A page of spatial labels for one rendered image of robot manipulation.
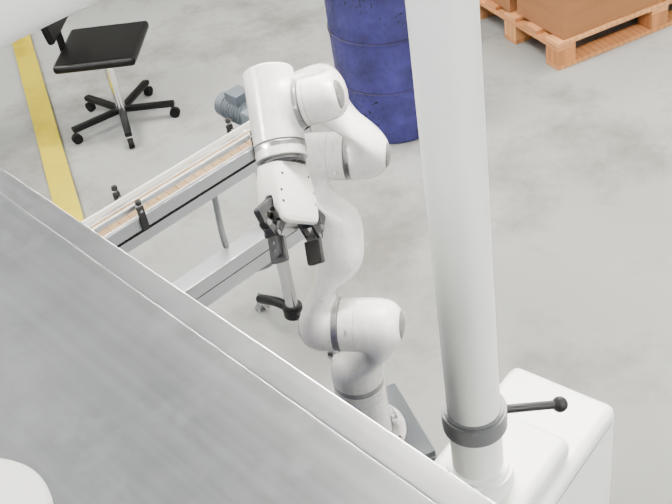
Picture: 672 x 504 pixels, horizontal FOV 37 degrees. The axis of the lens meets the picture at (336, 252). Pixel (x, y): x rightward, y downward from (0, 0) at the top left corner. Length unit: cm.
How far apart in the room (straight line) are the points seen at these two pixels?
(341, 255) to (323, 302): 12
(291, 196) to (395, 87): 329
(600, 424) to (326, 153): 81
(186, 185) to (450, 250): 225
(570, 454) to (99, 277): 77
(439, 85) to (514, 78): 447
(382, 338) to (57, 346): 124
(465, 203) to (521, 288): 304
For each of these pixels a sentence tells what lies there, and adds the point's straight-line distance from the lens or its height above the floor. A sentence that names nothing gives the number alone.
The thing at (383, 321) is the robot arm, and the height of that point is 127.
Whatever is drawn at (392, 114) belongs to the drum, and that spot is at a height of 18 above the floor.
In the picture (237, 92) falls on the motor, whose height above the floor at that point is 96.
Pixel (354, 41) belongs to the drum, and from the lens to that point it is 476.
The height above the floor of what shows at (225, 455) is 210.
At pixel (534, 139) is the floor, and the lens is 496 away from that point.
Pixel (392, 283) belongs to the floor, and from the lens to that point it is 418.
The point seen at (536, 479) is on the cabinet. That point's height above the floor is 158.
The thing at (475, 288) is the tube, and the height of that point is 197.
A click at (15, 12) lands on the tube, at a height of 249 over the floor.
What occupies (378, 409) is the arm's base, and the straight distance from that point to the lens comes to 236.
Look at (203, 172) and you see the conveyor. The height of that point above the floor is 93.
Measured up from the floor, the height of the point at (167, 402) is 210.
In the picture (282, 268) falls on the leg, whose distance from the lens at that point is 380.
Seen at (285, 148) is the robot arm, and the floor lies 189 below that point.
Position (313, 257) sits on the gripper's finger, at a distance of 162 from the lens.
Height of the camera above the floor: 274
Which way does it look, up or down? 39 degrees down
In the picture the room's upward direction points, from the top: 10 degrees counter-clockwise
